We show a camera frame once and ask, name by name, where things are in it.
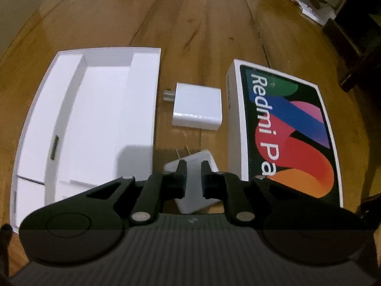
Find white rounded power adapter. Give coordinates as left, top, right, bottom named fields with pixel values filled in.
left=163, top=146, right=219, bottom=214

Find white charger with prongs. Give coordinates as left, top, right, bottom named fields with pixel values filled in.
left=163, top=83, right=223, bottom=130

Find Redmi Pad SE box lid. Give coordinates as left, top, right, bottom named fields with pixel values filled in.
left=226, top=59, right=344, bottom=207

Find white open box tray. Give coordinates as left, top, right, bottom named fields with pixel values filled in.
left=10, top=47, right=161, bottom=230

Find white papers on floor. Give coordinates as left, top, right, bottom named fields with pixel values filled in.
left=296, top=0, right=336, bottom=26

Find dark wooden furniture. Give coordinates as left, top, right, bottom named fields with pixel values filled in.
left=322, top=0, right=381, bottom=93

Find white drawer cabinet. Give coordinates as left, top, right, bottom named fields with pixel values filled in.
left=0, top=0, right=37, bottom=57

